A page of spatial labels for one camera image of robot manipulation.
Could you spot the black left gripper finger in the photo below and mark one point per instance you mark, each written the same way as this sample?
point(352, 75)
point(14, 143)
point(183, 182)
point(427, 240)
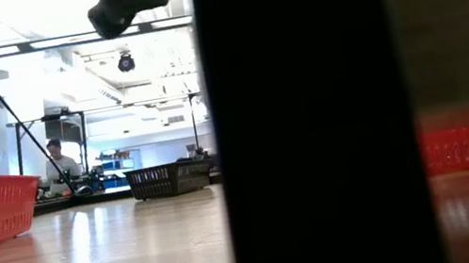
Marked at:
point(115, 17)

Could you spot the black plastic basket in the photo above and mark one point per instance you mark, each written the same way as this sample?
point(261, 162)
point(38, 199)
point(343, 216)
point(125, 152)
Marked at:
point(168, 180)

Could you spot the black metal shelf rack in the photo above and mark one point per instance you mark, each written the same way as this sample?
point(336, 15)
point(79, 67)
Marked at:
point(308, 114)

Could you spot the blue storage rack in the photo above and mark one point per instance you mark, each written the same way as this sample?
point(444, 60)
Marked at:
point(117, 170)

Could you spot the person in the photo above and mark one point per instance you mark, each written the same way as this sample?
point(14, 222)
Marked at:
point(60, 168)

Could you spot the black overhead frame bar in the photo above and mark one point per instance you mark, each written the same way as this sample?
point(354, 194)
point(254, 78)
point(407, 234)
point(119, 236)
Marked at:
point(57, 41)

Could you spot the black background rig frame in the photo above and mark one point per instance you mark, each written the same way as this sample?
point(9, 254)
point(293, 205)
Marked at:
point(194, 124)
point(19, 148)

